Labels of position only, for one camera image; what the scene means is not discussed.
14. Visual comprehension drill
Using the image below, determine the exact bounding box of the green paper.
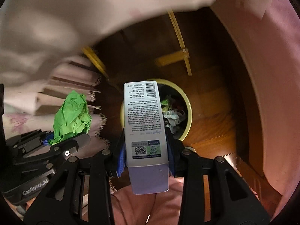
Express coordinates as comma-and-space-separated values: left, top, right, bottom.
49, 90, 92, 145

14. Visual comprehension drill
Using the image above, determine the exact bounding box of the white purple medicine box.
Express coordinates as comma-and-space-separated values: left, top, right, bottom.
124, 81, 169, 195

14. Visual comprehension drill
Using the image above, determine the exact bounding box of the light green pouch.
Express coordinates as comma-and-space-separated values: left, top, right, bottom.
161, 95, 174, 112

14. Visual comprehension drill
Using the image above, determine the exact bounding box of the brown paper bag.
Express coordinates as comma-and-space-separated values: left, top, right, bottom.
163, 109, 186, 134

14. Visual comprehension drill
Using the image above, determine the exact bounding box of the blue trash bin yellow rim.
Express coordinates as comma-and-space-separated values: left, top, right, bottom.
121, 79, 192, 141

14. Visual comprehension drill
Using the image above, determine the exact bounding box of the right yellow slipper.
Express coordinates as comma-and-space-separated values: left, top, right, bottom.
184, 146, 196, 153

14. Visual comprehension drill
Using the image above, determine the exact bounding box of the right pink trouser leg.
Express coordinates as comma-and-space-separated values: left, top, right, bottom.
147, 176, 184, 224

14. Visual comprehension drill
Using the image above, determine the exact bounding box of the cartoon monster tablecloth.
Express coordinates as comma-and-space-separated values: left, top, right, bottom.
1, 0, 271, 89

